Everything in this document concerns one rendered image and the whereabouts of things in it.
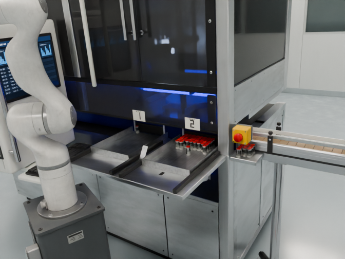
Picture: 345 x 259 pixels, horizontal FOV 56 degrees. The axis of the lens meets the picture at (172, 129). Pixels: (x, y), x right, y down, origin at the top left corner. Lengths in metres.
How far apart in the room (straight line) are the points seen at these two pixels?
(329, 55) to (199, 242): 4.62
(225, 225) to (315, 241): 0.92
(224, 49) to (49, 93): 0.74
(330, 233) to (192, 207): 1.17
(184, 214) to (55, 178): 0.88
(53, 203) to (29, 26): 0.64
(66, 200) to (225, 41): 0.91
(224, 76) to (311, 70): 4.70
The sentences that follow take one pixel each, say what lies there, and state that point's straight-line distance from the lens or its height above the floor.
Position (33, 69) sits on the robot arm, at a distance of 1.10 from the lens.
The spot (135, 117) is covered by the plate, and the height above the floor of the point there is 1.00.
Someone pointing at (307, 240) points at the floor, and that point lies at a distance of 2.54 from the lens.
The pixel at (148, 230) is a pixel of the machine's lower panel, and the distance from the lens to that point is 2.17.
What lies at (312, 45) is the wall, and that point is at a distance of 6.04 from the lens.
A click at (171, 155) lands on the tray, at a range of 1.60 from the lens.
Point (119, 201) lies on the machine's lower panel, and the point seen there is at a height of 0.40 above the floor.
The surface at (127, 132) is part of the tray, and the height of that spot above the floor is 0.89.
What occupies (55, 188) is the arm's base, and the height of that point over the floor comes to 0.97.
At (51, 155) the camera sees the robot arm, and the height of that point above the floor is 1.10.
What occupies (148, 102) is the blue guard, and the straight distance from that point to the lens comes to 1.72.
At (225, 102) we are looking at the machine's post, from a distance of 1.48.
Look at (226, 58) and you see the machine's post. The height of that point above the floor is 1.35.
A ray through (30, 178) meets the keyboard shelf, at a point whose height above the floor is 0.80.
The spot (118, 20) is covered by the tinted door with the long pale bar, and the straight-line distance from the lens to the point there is 1.77.
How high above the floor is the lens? 1.56
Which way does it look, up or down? 20 degrees down
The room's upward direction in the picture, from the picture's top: 4 degrees counter-clockwise
